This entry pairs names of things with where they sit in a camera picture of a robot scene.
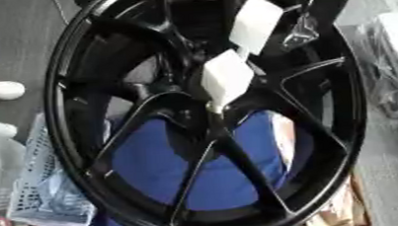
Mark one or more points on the clear plastic-wrapped parts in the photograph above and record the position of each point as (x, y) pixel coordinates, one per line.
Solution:
(387, 73)

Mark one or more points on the black spoked wheel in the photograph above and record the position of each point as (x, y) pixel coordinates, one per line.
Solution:
(95, 151)

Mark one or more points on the pale perforated basket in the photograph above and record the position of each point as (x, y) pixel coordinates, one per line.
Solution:
(45, 190)

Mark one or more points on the blue cloth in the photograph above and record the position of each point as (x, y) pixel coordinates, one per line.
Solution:
(154, 167)

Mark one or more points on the tan cardboard pieces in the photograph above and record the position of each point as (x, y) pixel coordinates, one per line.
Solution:
(341, 211)

